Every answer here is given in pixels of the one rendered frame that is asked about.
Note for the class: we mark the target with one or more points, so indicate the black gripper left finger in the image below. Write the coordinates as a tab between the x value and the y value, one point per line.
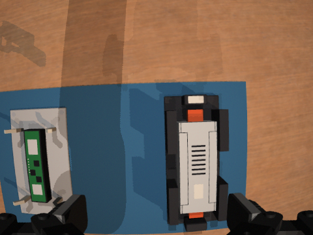
67	218

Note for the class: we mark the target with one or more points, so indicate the grey rectangular cover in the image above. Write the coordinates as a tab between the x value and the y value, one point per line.
197	170

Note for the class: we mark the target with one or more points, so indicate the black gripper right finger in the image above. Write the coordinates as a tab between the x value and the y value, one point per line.
243	215

